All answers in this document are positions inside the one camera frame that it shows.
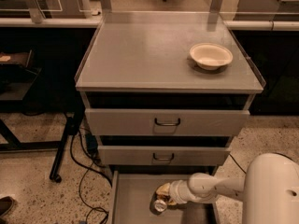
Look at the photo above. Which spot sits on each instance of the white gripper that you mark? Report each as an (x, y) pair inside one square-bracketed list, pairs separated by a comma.
[(175, 191)]

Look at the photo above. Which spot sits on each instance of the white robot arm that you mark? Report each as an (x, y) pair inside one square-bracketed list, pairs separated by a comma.
[(269, 191)]

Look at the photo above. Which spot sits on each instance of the bottom grey drawer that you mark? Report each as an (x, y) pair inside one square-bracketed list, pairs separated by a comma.
[(131, 198)]

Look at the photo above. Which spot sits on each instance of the grey drawer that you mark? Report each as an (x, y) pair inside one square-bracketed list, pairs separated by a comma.
[(174, 156), (131, 198), (165, 122)]

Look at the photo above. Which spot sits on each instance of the middle grey drawer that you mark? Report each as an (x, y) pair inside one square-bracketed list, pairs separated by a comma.
[(174, 156)]

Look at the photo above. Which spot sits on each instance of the top grey drawer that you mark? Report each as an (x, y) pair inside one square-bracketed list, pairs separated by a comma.
[(165, 122)]

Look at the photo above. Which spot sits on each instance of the grey drawer cabinet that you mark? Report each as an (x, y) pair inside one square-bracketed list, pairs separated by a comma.
[(141, 60)]

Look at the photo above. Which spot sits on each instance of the dark shoe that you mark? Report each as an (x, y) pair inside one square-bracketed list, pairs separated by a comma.
[(6, 203)]

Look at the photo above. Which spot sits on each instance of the black table frame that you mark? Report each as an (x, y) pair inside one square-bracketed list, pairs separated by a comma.
[(17, 78)]

